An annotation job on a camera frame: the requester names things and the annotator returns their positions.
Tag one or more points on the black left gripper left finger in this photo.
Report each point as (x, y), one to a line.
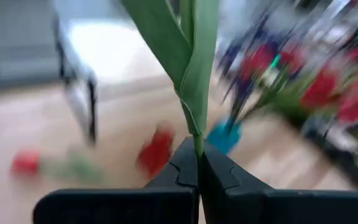
(135, 205)

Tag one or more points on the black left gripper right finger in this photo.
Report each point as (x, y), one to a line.
(275, 207)

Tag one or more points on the red glass vase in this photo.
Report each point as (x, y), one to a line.
(155, 152)

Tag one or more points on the teal glass vase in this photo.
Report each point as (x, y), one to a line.
(224, 138)

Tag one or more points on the red artificial tulip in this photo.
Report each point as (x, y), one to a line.
(26, 161)

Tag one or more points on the red artificial flower spray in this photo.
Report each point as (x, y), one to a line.
(322, 87)

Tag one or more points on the pink artificial tulip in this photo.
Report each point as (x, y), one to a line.
(194, 77)

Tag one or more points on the black metal table frame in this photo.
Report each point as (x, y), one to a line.
(346, 161)

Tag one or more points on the wooden shelf black metal frame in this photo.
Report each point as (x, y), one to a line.
(104, 49)

